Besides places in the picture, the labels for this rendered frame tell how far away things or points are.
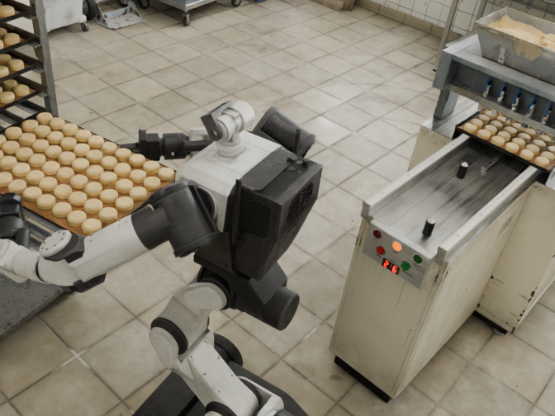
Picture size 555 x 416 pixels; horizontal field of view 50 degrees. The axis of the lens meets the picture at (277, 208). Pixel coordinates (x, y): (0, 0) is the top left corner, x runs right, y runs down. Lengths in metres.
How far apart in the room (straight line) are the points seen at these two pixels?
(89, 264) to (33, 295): 1.38
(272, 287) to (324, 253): 1.52
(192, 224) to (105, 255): 0.20
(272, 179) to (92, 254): 0.43
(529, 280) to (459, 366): 0.48
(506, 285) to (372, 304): 0.76
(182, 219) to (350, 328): 1.28
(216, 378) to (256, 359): 0.59
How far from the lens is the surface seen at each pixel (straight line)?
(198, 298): 1.68
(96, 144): 2.00
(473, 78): 2.58
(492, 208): 2.16
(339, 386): 2.59
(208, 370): 2.04
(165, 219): 1.28
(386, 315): 2.24
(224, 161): 1.41
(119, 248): 1.31
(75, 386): 2.57
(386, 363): 2.40
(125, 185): 1.80
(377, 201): 2.02
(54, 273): 1.40
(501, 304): 2.87
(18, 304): 2.68
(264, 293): 1.59
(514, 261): 2.73
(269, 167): 1.40
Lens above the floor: 2.08
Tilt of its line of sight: 38 degrees down
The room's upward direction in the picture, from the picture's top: 8 degrees clockwise
